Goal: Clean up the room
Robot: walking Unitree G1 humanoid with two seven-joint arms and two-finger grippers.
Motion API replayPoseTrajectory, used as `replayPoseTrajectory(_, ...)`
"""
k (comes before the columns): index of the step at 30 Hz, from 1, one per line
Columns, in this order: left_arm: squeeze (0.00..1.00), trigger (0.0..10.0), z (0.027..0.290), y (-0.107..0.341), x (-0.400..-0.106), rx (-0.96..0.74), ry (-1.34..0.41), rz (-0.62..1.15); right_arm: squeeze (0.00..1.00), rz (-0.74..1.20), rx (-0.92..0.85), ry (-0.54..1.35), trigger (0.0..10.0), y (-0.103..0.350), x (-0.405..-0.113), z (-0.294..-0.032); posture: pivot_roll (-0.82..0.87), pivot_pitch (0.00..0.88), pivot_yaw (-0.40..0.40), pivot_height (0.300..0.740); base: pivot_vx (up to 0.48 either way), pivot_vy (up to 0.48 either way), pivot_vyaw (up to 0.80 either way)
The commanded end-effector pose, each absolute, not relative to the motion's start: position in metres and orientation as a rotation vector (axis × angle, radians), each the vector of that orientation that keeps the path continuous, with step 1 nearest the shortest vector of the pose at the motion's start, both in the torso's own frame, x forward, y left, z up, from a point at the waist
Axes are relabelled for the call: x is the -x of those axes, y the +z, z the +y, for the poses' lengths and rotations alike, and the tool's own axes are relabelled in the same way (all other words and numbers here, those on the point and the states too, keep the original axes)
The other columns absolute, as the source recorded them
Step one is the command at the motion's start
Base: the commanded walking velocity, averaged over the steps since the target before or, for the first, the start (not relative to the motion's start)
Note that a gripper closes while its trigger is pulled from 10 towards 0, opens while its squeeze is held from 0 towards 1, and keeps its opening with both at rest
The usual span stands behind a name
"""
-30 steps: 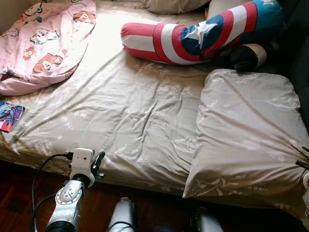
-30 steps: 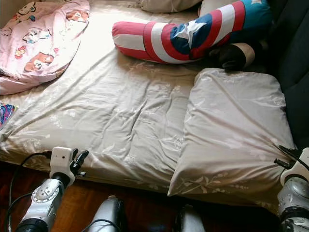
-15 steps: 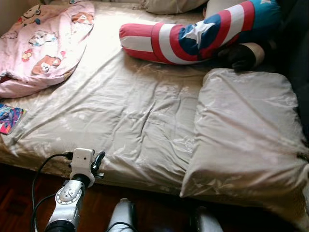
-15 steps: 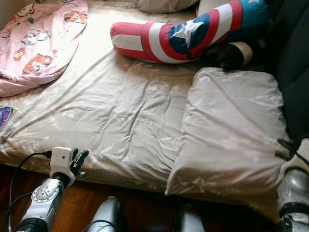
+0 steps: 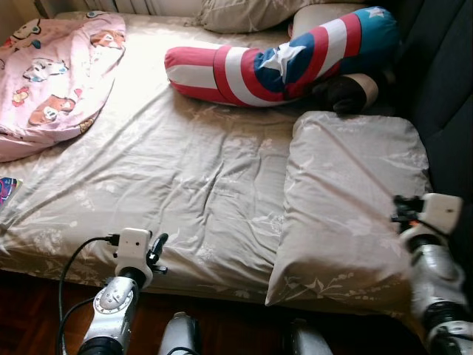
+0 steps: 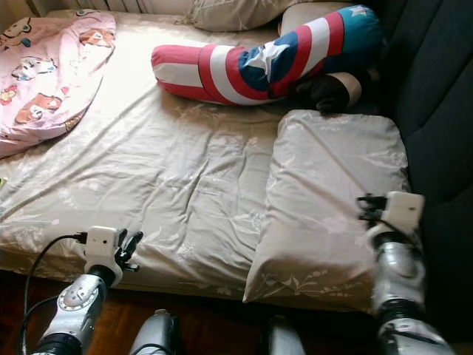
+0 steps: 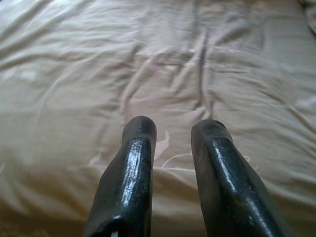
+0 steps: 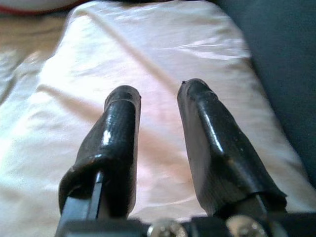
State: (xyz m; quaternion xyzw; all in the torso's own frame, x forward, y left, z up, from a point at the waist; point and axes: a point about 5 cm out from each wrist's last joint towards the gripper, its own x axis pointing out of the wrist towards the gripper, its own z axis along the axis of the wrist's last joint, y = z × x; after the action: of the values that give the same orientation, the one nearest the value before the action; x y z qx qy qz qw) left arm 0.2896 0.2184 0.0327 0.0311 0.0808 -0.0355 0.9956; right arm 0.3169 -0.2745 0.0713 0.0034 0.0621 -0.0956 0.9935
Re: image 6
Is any grey floral pillow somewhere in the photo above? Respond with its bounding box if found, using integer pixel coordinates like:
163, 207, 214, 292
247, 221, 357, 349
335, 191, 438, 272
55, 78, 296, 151
185, 0, 333, 32
242, 109, 411, 315

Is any pink cartoon print blanket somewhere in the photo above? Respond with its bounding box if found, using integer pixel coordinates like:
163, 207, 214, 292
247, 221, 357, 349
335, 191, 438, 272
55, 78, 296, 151
0, 10, 117, 158

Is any bed with grey floral sheet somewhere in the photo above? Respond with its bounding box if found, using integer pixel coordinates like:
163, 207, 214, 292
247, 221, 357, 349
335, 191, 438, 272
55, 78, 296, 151
0, 7, 415, 315

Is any black and tan plush toy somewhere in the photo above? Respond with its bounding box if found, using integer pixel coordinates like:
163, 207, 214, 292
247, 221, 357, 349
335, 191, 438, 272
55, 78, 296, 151
296, 71, 365, 113

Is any dark blue fabric sofa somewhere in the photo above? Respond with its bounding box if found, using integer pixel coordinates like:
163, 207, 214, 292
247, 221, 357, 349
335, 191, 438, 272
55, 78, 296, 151
377, 0, 473, 345

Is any silver right robot leg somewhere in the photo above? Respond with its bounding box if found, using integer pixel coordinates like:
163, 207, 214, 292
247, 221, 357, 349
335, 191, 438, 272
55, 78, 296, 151
259, 317, 307, 355

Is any red white blue star bolster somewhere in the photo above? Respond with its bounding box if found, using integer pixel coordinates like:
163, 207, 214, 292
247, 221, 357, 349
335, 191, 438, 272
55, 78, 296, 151
152, 4, 384, 106

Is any white pillow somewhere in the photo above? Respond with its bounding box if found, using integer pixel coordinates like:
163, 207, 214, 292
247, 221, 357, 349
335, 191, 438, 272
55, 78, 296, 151
279, 2, 359, 34

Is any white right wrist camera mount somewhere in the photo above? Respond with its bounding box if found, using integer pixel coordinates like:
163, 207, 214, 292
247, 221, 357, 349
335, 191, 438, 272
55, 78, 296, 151
384, 191, 426, 236

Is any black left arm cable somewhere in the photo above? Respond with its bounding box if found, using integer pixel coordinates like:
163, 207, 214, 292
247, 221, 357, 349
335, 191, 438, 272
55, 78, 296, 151
19, 232, 87, 355

